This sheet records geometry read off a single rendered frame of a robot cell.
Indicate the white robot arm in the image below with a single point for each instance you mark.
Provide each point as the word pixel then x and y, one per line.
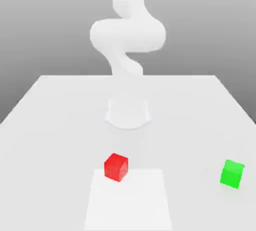
pixel 128 35

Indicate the small red cube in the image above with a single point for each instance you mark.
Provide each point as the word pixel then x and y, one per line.
pixel 115 167

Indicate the small green cube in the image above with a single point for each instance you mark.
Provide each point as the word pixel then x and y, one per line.
pixel 232 174

